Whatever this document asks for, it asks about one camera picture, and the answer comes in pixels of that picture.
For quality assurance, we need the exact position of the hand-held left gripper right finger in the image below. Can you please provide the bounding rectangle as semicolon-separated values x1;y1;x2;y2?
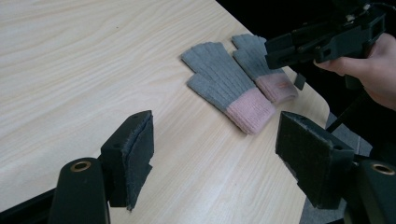
275;110;356;210

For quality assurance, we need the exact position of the small dark block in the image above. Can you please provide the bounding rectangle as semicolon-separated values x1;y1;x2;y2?
293;72;307;91

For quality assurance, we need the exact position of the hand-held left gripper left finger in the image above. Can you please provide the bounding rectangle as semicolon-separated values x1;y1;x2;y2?
100;109;155;213

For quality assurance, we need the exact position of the grey knit glove pink cuff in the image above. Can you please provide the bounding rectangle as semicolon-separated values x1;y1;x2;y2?
231;33;299;105
180;41;277;135

